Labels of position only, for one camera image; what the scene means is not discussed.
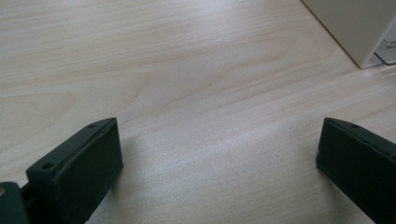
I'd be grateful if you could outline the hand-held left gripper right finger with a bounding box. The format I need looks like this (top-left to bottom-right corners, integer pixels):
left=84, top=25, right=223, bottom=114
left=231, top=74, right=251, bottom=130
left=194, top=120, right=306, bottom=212
left=316, top=117, right=396, bottom=224

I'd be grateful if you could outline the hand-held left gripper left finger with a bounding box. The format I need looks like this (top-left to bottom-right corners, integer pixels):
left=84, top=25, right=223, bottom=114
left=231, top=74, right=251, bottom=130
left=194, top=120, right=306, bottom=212
left=21, top=117, right=124, bottom=224

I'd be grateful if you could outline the cream white box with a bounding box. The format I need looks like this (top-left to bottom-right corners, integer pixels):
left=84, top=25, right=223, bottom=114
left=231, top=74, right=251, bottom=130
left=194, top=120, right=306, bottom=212
left=300, top=0, right=396, bottom=70

